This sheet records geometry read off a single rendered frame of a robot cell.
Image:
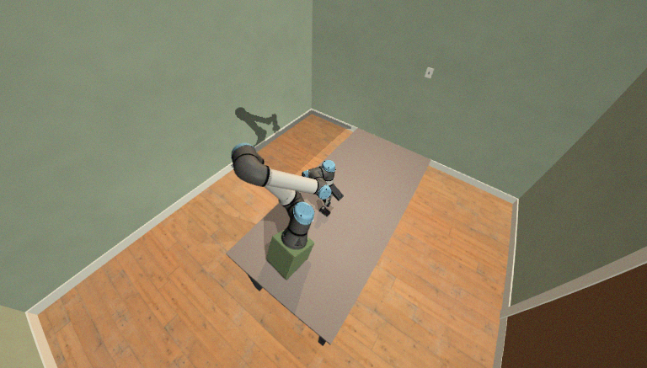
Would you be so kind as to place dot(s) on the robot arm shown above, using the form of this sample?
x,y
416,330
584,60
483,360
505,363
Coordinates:
x,y
251,170

